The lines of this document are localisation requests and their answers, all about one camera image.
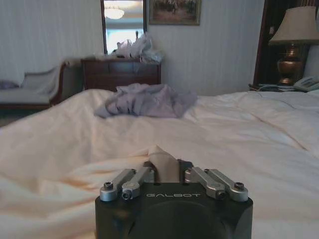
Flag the dark wooden nightstand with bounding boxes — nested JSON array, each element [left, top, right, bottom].
[[248, 83, 310, 93]]

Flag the wall mirror with dark frame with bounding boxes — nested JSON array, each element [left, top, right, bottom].
[[100, 0, 148, 56]]

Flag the dark wooden dresser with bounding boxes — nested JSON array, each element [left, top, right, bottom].
[[81, 57, 162, 92]]

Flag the cream white bed duvet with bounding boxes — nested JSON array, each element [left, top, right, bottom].
[[0, 88, 319, 239]]

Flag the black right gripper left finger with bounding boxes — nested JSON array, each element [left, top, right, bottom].
[[99, 160, 157, 202]]

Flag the translucent plastic bag pile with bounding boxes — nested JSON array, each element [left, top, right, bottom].
[[111, 31, 164, 63]]

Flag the upholstered chaise with wooden frame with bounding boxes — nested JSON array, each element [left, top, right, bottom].
[[0, 57, 84, 110]]

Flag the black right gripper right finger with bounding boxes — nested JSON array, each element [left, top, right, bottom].
[[177, 159, 249, 202]]

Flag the crumpled lavender garment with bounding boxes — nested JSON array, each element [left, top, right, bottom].
[[94, 83, 198, 119]]

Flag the framed landscape painting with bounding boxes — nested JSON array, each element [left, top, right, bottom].
[[149, 0, 202, 26]]

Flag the brass table lamp beige shade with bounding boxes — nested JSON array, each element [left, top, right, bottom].
[[268, 0, 319, 86]]

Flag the pale desk telephone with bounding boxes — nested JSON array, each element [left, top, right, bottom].
[[293, 76, 319, 93]]

